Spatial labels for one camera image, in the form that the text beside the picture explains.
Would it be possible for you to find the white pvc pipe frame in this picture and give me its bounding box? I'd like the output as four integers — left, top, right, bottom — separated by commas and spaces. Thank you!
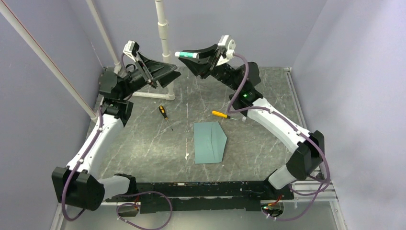
0, 0, 176, 124

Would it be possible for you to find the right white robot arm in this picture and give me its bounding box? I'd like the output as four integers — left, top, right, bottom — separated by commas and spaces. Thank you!
175, 45, 325, 199

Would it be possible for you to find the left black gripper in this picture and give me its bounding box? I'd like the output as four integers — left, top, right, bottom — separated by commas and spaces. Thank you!
120, 51, 181, 100

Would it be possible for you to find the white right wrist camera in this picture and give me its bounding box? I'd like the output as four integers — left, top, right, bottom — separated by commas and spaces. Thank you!
217, 35, 236, 63

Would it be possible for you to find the yellow handled screwdriver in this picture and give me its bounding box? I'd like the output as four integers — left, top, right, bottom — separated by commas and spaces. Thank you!
212, 111, 237, 120

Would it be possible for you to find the aluminium extrusion frame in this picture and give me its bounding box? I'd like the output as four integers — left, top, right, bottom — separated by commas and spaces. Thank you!
50, 181, 346, 230

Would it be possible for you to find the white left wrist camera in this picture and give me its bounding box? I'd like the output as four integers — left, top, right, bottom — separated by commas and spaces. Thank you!
123, 40, 139, 61

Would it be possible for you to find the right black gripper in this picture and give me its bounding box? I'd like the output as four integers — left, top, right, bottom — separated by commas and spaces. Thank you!
180, 45, 242, 92

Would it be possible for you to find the light blue envelope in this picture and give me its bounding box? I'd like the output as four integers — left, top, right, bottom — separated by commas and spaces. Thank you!
193, 122, 227, 164

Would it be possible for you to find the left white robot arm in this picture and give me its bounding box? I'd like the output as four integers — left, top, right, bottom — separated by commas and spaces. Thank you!
52, 53, 180, 211

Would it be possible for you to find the black handled small screwdriver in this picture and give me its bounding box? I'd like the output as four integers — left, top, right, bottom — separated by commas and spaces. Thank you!
158, 105, 173, 131

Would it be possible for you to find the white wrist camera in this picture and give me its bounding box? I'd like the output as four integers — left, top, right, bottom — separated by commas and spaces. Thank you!
123, 40, 139, 61
217, 35, 236, 63

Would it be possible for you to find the green white glue stick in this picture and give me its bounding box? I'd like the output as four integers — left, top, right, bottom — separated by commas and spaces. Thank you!
175, 51, 199, 59

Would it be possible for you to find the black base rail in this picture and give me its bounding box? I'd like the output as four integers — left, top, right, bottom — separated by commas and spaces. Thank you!
107, 181, 294, 214

